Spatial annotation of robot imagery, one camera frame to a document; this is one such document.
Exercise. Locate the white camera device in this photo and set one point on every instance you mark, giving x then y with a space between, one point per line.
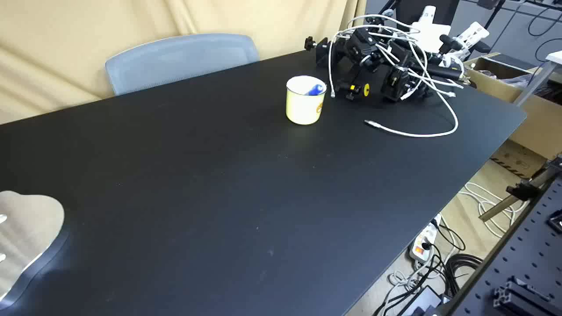
471 35
430 28

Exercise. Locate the black perforated breadboard table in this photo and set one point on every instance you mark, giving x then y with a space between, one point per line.
527 256

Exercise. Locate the beige backdrop curtain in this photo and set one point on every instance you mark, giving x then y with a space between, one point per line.
58 46

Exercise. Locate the black clamp mount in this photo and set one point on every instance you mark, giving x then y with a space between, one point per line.
323 54

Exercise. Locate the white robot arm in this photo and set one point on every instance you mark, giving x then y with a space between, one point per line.
26 233

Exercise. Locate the black tripod yellow knob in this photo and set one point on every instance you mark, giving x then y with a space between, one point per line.
374 79

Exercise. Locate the blue marker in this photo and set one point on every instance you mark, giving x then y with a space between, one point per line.
316 89

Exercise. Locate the black clamp bracket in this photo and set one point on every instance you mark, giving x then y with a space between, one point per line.
527 186

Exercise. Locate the cardboard box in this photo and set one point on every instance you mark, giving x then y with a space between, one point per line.
536 119

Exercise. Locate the grey metal leg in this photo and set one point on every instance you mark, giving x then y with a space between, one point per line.
536 79

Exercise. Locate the white power strip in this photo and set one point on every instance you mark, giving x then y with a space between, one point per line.
422 244

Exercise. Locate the wooden stick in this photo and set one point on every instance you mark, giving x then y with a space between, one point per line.
497 207

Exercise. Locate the white mug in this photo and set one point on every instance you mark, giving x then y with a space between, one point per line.
302 107

